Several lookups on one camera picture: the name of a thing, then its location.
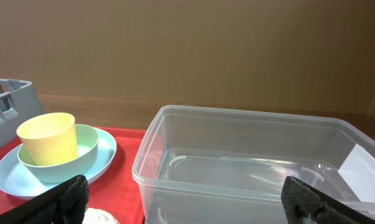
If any yellow plastic cup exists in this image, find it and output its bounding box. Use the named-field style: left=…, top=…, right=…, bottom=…
left=16, top=113, right=78, bottom=166

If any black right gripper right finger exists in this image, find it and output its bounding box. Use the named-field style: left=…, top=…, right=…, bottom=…
left=281, top=176, right=375, bottom=224

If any grey dishwasher rack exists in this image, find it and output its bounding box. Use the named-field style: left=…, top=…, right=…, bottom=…
left=0, top=79, right=44, bottom=148

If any white tissue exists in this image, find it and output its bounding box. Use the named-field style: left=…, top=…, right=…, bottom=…
left=82, top=208, right=119, bottom=224

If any clear plastic bin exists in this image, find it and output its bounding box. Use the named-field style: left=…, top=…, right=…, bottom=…
left=132, top=105, right=375, bottom=223

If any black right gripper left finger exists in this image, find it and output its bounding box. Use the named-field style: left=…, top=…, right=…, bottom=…
left=0, top=175, right=90, bottom=224

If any red plastic tray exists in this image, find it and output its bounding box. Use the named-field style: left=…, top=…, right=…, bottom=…
left=0, top=128, right=145, bottom=223

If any light green bowl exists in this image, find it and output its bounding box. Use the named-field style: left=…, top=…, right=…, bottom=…
left=17, top=124, right=99, bottom=183

